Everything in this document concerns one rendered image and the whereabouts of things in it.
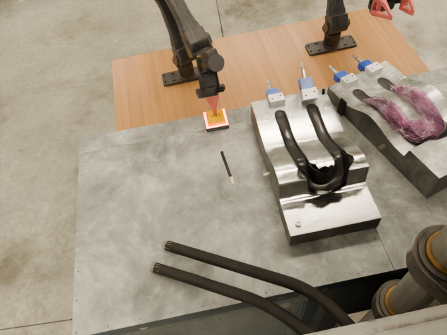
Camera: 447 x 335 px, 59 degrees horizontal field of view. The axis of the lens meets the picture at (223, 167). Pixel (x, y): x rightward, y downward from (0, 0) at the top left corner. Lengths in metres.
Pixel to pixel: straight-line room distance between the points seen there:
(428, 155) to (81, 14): 3.08
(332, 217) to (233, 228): 0.29
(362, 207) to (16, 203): 1.96
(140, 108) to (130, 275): 0.66
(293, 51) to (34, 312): 1.69
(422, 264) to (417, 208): 0.65
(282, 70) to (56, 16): 2.58
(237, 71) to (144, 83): 0.38
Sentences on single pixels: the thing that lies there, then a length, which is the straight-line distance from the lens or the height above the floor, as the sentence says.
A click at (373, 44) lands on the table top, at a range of 1.80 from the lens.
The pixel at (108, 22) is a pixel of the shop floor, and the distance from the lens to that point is 3.57.
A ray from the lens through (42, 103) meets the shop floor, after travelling 3.05.
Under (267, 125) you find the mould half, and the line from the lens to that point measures 1.31.
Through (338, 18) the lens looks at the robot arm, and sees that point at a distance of 1.64.
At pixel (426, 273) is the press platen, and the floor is 1.29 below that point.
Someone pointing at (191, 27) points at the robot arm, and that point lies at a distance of 1.37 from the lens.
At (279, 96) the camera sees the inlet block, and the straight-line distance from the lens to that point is 1.36.
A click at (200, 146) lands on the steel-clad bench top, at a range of 1.38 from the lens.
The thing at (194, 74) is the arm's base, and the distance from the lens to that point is 1.62.
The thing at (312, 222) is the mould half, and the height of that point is 0.86.
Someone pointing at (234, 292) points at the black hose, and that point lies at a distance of 1.05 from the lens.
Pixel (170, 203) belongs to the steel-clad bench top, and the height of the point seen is 0.80.
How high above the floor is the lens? 1.87
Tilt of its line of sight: 54 degrees down
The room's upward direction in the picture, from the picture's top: 8 degrees counter-clockwise
